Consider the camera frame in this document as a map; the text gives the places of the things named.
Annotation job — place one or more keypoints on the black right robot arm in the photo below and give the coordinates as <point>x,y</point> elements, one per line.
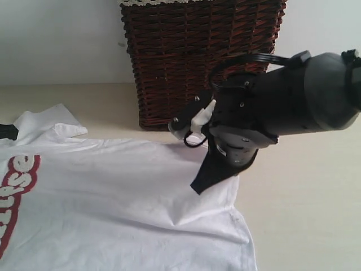
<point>261,97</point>

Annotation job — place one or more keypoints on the dark red wicker basket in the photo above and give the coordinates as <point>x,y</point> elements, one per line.
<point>173,48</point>

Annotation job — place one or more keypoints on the white tape camera mount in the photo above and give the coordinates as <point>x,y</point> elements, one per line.
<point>202,117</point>

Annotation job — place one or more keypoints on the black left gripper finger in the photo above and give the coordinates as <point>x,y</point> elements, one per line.
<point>8,131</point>

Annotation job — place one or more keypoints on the white t-shirt red print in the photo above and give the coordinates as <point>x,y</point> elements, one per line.
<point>71,203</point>

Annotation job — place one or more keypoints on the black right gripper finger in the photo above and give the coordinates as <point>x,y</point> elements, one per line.
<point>218,166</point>

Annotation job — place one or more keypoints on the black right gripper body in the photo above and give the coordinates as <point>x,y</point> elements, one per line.
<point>236,146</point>

